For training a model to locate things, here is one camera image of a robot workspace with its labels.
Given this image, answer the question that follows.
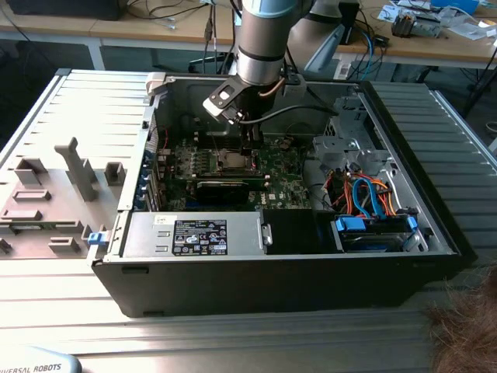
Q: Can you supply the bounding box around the green motherboard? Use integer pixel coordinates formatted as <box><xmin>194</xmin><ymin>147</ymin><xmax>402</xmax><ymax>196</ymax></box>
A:
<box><xmin>157</xmin><ymin>134</ymin><xmax>314</xmax><ymax>213</ymax></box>

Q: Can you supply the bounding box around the silver metal drive cage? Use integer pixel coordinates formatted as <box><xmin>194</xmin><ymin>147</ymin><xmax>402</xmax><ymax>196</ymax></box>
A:
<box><xmin>310</xmin><ymin>95</ymin><xmax>393</xmax><ymax>176</ymax></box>

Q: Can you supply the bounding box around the black upright box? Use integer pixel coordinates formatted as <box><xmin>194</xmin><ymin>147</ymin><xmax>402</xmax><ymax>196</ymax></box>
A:
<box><xmin>339</xmin><ymin>0</ymin><xmax>361</xmax><ymax>44</ymax></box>

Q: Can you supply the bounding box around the silver power supply unit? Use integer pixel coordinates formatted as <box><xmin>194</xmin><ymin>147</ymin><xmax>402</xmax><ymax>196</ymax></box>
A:
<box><xmin>120</xmin><ymin>211</ymin><xmax>269</xmax><ymax>260</ymax></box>

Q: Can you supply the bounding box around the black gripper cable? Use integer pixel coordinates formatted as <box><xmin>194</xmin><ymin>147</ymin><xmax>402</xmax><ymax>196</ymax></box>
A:
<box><xmin>238</xmin><ymin>104</ymin><xmax>339</xmax><ymax>126</ymax></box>

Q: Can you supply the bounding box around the black open PC case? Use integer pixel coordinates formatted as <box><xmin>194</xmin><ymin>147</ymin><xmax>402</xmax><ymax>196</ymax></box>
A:
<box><xmin>91</xmin><ymin>71</ymin><xmax>478</xmax><ymax>319</ymax></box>

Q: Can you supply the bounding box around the CPU socket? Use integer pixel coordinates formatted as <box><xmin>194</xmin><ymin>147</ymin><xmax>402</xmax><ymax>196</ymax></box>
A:
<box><xmin>215</xmin><ymin>148</ymin><xmax>260</xmax><ymax>174</ymax></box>

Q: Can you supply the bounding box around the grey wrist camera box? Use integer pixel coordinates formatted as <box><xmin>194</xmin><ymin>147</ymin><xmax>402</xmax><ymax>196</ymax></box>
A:
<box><xmin>282</xmin><ymin>74</ymin><xmax>308</xmax><ymax>98</ymax></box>

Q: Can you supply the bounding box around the blue flat wire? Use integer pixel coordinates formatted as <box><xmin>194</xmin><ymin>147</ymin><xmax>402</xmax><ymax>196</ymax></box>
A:
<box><xmin>351</xmin><ymin>173</ymin><xmax>384</xmax><ymax>221</ymax></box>

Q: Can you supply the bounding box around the grey wire bundle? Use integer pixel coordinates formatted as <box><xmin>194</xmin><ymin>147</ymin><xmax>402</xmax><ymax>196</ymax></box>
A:
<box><xmin>301</xmin><ymin>143</ymin><xmax>335</xmax><ymax>213</ymax></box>

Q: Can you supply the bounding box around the blue box on desk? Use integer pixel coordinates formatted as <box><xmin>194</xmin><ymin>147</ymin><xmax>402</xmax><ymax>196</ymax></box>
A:
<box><xmin>430</xmin><ymin>0</ymin><xmax>479</xmax><ymax>15</ymax></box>

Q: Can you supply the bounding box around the hard disk in blue carrier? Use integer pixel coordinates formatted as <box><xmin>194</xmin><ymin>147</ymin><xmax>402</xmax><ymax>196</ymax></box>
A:
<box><xmin>329</xmin><ymin>215</ymin><xmax>420</xmax><ymax>253</ymax></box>

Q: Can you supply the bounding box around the pale grey slanted panel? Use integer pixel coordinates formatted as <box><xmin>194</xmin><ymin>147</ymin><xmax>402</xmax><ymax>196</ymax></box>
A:
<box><xmin>304</xmin><ymin>25</ymin><xmax>346</xmax><ymax>75</ymax></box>

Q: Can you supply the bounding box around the wooden desk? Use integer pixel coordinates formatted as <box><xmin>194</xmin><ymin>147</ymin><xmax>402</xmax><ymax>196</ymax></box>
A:
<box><xmin>0</xmin><ymin>0</ymin><xmax>238</xmax><ymax>71</ymax></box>
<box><xmin>333</xmin><ymin>0</ymin><xmax>497</xmax><ymax>71</ymax></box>

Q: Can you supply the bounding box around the grey metal device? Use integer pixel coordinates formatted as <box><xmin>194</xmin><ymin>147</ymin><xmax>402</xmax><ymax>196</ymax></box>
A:
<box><xmin>417</xmin><ymin>19</ymin><xmax>443</xmax><ymax>38</ymax></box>

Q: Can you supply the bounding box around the copper finned heat sink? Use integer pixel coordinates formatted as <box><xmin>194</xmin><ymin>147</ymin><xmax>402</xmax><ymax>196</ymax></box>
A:
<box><xmin>391</xmin><ymin>11</ymin><xmax>419</xmax><ymax>38</ymax></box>

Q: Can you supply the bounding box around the brown-haired person's head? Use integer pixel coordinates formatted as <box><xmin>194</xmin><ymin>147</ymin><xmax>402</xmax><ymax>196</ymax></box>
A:
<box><xmin>426</xmin><ymin>263</ymin><xmax>497</xmax><ymax>373</ymax></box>

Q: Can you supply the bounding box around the black graphics card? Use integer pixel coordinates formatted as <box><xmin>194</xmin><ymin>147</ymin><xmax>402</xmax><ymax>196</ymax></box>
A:
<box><xmin>192</xmin><ymin>176</ymin><xmax>269</xmax><ymax>207</ymax></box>

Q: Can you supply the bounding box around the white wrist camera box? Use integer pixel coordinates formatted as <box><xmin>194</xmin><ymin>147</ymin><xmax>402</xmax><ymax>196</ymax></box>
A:
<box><xmin>202</xmin><ymin>76</ymin><xmax>246</xmax><ymax>124</ymax></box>

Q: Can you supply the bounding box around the metal socket cover frame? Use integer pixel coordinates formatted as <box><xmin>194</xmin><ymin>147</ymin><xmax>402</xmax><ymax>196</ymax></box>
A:
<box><xmin>216</xmin><ymin>148</ymin><xmax>260</xmax><ymax>173</ymax></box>

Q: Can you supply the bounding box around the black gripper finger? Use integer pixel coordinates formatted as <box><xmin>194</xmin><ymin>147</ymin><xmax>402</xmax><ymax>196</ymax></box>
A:
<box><xmin>240</xmin><ymin>124</ymin><xmax>266</xmax><ymax>155</ymax></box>

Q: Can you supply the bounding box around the grey parts rack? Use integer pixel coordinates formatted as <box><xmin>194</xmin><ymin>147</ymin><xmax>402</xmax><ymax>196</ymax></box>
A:
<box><xmin>0</xmin><ymin>136</ymin><xmax>127</xmax><ymax>260</ymax></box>

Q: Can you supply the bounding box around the black box on desk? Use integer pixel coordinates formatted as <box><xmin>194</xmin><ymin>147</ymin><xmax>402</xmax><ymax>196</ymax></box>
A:
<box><xmin>7</xmin><ymin>0</ymin><xmax>125</xmax><ymax>21</ymax></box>

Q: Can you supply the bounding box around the orange wire bundle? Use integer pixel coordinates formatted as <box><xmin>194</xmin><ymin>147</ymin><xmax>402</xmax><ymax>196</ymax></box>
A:
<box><xmin>325</xmin><ymin>170</ymin><xmax>397</xmax><ymax>217</ymax></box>

